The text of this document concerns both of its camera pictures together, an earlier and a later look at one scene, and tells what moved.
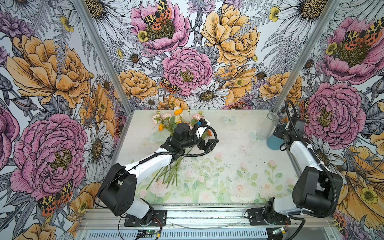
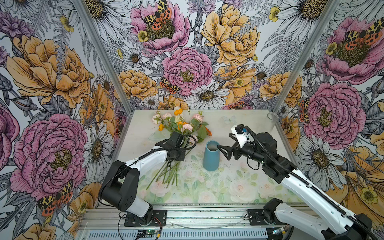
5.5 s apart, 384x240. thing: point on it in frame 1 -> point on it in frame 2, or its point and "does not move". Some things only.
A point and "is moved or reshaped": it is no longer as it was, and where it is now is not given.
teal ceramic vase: x=274 y=142 is moved or reshaped
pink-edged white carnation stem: x=157 y=119 does not move
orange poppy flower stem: x=178 y=112 does not move
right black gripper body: x=281 y=131 -> x=249 y=150
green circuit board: x=147 y=233 does not move
